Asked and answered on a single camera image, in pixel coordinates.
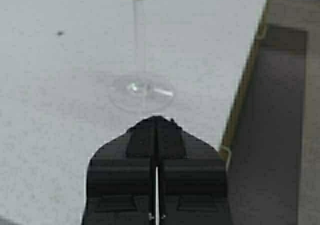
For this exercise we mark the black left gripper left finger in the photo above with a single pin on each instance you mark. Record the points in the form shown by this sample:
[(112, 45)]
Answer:
[(120, 179)]

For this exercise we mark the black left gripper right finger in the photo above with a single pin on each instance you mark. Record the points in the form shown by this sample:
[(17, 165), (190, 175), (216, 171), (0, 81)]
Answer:
[(192, 179)]

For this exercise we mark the wine glass with rose wine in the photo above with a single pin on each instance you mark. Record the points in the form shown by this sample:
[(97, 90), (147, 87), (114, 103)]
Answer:
[(141, 91)]

